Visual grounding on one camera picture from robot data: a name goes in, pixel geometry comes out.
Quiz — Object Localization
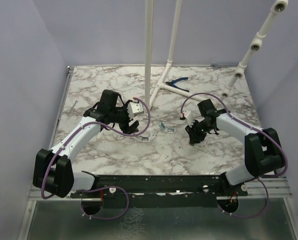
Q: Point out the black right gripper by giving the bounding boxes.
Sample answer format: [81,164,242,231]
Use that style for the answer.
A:
[185,119,214,144]

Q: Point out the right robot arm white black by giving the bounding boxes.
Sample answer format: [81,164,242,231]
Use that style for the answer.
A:
[180,99,286,196]

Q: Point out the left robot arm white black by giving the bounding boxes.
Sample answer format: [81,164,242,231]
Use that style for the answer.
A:
[32,89,144,198]

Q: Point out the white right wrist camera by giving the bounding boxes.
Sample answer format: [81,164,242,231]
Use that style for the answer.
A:
[180,110,195,127]

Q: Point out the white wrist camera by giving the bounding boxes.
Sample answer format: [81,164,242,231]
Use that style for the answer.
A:
[180,110,195,127]
[127,102,144,119]

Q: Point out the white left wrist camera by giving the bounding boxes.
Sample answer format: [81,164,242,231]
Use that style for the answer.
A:
[127,102,144,119]

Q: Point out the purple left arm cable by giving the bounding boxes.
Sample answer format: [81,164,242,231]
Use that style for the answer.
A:
[40,97,151,221]

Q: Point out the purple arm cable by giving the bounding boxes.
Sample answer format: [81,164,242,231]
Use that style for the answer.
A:
[40,97,151,221]
[180,92,289,219]

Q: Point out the blue handled pliers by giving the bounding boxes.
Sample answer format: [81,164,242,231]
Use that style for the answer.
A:
[165,76,190,93]

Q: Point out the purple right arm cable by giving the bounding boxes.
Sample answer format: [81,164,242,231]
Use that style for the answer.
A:
[180,92,289,219]

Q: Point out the aluminium rail frame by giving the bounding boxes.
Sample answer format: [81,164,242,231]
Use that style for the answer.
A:
[28,66,295,240]

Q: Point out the white PVC pipe frame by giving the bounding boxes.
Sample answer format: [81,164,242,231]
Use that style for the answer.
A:
[146,0,290,98]

